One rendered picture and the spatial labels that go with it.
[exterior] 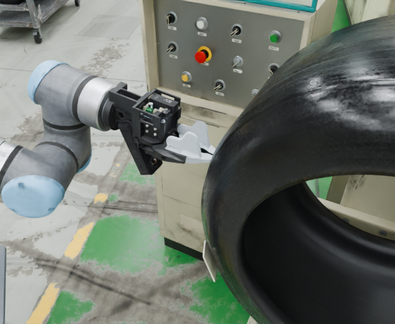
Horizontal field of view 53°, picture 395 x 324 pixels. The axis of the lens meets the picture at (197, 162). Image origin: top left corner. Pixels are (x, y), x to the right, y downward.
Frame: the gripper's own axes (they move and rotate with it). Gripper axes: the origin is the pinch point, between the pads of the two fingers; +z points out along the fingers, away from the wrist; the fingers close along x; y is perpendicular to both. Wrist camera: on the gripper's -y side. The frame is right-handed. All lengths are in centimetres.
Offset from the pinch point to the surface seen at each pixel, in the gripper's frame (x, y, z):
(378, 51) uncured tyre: -1.4, 26.3, 17.6
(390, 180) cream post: 27.6, -11.7, 31.0
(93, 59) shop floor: 217, -146, -209
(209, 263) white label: -11.0, -11.9, 6.3
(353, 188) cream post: 27.5, -17.5, 25.2
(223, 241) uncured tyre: -11.9, -3.4, 8.1
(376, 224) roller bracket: 25.1, -23.0, 33.0
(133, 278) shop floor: 36, -127, -42
